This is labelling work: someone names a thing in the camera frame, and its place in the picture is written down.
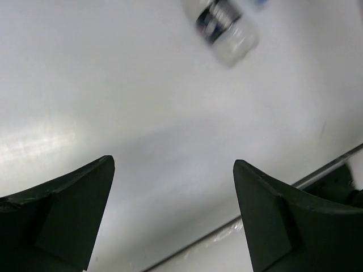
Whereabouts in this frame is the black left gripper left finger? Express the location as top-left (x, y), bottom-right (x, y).
top-left (1, 155), bottom-right (115, 271)

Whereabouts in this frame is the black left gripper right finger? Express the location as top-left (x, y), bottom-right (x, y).
top-left (233, 160), bottom-right (362, 271)

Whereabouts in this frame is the clear bottle black label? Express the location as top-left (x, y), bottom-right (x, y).
top-left (181, 0), bottom-right (259, 67)

